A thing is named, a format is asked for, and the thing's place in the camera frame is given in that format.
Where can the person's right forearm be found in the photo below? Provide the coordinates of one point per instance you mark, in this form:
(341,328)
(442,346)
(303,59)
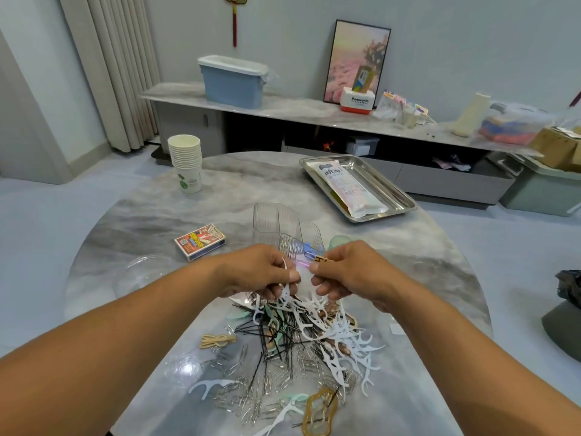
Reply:
(490,363)

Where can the pile of floss picks and clips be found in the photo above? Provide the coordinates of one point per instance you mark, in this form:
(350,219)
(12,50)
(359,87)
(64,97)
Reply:
(309,345)

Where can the person's right hand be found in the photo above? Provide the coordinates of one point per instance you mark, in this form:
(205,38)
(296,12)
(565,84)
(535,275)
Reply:
(359,270)

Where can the blue storage box white lid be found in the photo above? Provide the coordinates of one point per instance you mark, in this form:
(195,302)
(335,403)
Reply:
(233,82)

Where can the person's left hand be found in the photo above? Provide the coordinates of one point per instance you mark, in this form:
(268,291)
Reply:
(254,270)

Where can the translucent green plastic cup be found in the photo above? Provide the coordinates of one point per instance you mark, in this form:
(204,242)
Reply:
(338,240)

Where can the cardboard box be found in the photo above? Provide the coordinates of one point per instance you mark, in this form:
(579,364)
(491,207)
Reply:
(558,149)

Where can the group of white paper cups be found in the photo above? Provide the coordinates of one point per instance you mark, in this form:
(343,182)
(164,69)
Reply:
(186,163)

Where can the clear bag of snacks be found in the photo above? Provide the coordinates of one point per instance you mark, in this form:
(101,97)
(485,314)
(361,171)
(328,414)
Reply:
(388,106)

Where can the person's left forearm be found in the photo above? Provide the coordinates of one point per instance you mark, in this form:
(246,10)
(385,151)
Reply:
(91,358)

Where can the framed pink picture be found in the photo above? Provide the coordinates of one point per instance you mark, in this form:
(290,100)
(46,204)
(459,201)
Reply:
(345,59)

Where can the grey cabinet with marble top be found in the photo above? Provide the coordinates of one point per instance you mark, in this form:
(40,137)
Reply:
(281,102)

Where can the clear ribbed organizer box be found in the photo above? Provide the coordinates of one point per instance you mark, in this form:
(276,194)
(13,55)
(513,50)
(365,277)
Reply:
(277,222)

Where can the trash bin with black bag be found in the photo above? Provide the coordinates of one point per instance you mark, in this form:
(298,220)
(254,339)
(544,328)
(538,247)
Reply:
(565,313)

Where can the cream paper roll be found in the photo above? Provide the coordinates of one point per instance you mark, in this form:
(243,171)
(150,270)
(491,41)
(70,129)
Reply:
(472,114)

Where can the metal tray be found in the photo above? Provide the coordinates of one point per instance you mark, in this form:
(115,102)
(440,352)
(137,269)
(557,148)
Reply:
(399,195)

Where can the clear round plastic bowl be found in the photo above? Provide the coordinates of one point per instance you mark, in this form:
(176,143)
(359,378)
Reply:
(141,272)

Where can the beige curtain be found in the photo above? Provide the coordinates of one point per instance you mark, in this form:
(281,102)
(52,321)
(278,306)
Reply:
(109,68)

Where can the small colourful box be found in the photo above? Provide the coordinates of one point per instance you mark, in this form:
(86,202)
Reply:
(363,79)

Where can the colourful matchbox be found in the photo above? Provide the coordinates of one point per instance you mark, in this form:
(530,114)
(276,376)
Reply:
(200,241)

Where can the colourful small packet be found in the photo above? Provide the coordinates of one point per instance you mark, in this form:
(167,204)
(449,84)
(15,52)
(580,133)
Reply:
(422,110)

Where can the white and red small box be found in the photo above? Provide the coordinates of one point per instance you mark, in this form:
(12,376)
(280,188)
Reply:
(357,100)

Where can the clear printed plastic bag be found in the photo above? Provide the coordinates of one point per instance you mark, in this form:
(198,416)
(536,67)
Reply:
(349,189)

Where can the loose papers in cabinet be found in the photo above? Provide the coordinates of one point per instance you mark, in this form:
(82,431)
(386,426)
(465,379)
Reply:
(452,164)

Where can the white box in cabinet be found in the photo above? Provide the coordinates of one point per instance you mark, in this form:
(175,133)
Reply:
(362,147)

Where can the clear storage box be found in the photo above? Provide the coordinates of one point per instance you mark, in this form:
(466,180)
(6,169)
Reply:
(516,124)

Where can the grey green storage bin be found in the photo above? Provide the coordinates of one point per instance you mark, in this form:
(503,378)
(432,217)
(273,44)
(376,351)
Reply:
(543,188)

